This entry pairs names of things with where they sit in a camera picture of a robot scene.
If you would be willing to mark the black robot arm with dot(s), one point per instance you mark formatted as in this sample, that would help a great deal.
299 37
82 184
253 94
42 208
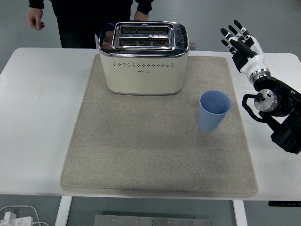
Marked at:
282 94

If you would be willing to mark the blue ribbed plastic cup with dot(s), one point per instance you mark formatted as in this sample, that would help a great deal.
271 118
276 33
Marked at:
210 118

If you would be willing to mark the person's right hand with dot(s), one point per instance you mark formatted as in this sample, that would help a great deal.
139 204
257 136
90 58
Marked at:
34 18

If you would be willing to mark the grey metal plate with screws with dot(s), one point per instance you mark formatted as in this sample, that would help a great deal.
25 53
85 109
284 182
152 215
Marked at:
152 221

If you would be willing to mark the white table leg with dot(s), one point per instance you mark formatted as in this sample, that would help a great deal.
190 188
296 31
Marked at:
240 214
63 212

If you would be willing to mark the white power strip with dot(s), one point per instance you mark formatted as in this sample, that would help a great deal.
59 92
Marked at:
16 221

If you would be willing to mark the person's left hand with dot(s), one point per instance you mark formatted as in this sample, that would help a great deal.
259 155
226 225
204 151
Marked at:
141 16

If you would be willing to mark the cream chrome two-slot toaster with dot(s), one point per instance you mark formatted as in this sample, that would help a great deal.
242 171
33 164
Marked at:
143 73

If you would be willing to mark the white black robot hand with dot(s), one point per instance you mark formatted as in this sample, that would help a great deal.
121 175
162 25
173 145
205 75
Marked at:
255 60

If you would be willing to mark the person in black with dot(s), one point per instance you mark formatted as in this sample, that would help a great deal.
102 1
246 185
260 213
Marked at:
89 21

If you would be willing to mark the black table control panel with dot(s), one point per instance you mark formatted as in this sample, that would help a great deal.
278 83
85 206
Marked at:
284 204

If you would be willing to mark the beige fabric table mat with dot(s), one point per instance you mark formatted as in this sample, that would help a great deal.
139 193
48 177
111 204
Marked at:
145 150

